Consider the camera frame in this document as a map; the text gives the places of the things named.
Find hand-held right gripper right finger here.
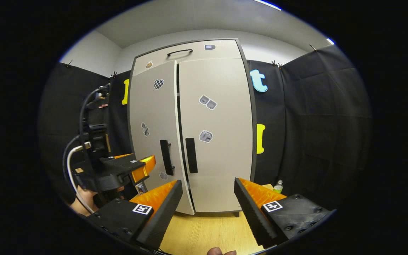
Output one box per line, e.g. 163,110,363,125
233,178,332,248

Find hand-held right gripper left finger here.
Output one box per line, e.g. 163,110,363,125
87,180,183,250

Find white cabinet door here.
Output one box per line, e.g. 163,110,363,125
177,58,254,213
129,60,196,216

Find white shoe cabinet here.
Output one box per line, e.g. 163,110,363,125
128,38,257,217

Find white cabinet drawer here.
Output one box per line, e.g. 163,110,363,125
132,40,243,77

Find black cable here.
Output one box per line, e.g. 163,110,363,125
79,87,102,137

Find white cable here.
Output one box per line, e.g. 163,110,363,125
66,143,95,215

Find black left door handle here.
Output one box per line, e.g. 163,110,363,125
160,140,175,176

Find black door handle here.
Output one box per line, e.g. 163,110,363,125
160,140,175,176
185,138,198,174

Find black right door handle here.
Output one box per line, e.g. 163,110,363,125
185,138,198,174

